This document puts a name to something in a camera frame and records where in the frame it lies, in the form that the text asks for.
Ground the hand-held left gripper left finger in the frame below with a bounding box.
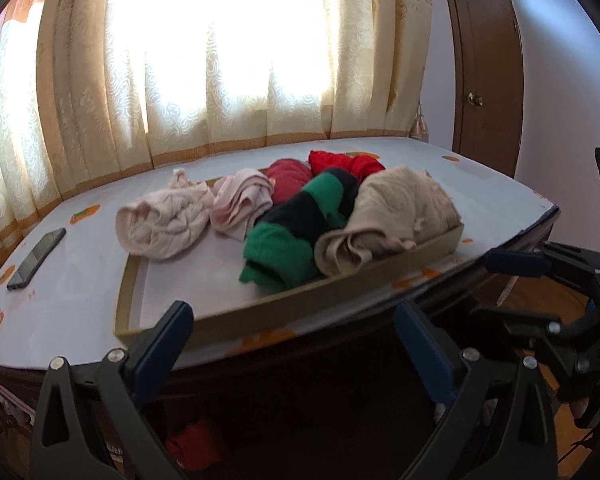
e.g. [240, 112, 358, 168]
[29, 300, 195, 480]

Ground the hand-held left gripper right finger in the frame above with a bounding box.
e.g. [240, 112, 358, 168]
[394, 301, 561, 480]

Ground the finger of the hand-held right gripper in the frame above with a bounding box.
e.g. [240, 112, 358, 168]
[469, 305, 600, 376]
[482, 242, 600, 306]

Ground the shallow cardboard tray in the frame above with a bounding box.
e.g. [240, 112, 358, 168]
[113, 170, 465, 337]

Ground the white crinkled underwear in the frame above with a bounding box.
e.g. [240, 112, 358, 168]
[116, 169, 216, 261]

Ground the beige underwear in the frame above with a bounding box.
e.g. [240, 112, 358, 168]
[314, 164, 463, 277]

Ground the wooden drawer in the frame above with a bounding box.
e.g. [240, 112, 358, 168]
[145, 390, 441, 480]

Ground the green black striped underwear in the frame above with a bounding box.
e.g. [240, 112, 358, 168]
[238, 169, 361, 293]

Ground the smooth pink underwear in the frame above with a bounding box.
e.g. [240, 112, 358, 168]
[210, 170, 275, 242]

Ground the crimson underwear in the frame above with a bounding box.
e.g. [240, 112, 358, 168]
[266, 158, 313, 206]

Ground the white printed tablecloth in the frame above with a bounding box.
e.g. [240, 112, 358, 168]
[0, 135, 561, 376]

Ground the black smartphone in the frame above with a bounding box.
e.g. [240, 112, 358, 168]
[6, 227, 67, 291]

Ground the curtain tassel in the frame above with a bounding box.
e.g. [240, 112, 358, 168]
[410, 102, 431, 143]

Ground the brown wooden door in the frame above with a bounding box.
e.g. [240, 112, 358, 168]
[437, 0, 525, 178]

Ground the cream orange patterned curtain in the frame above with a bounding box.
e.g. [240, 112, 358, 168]
[0, 0, 433, 281]

